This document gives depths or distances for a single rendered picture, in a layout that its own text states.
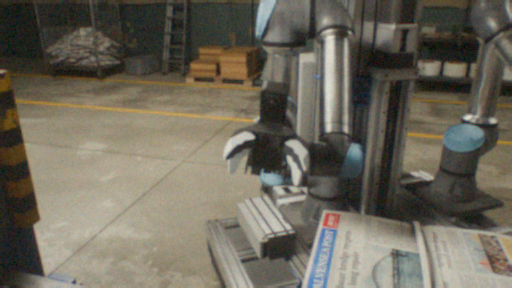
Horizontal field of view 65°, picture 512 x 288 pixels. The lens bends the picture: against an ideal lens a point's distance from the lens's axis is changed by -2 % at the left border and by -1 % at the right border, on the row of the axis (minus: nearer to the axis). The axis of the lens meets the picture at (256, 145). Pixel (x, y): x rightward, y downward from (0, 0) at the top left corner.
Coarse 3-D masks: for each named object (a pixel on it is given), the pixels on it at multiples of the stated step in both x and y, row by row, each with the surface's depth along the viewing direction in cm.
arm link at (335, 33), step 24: (336, 0) 99; (336, 24) 96; (336, 48) 95; (336, 72) 92; (336, 96) 90; (336, 120) 88; (312, 144) 87; (336, 144) 86; (312, 168) 86; (336, 168) 85; (360, 168) 85
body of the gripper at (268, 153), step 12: (288, 120) 75; (264, 132) 66; (276, 132) 66; (288, 132) 67; (264, 144) 66; (276, 144) 66; (252, 156) 67; (264, 156) 67; (276, 156) 67; (252, 168) 68; (264, 168) 68; (276, 168) 67
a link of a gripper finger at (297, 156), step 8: (288, 144) 63; (296, 144) 64; (288, 152) 63; (296, 152) 60; (304, 152) 61; (288, 160) 66; (296, 160) 60; (304, 160) 59; (296, 168) 62; (304, 168) 57; (296, 176) 63; (296, 184) 63
